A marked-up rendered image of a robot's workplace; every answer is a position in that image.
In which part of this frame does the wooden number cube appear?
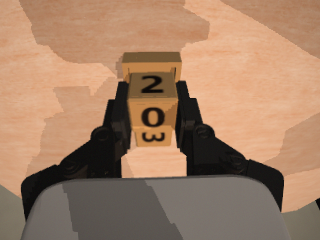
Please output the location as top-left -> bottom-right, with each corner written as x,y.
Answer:
134,131 -> 172,147
127,72 -> 178,132

